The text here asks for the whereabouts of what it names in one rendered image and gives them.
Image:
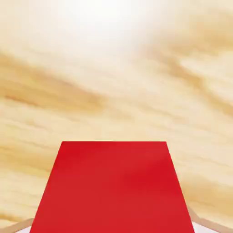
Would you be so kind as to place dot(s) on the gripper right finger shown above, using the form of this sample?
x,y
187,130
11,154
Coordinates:
x,y
202,225

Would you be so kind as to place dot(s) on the small red cube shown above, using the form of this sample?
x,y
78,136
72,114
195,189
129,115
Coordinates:
x,y
112,191

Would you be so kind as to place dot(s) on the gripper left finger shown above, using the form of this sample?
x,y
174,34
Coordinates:
x,y
21,227

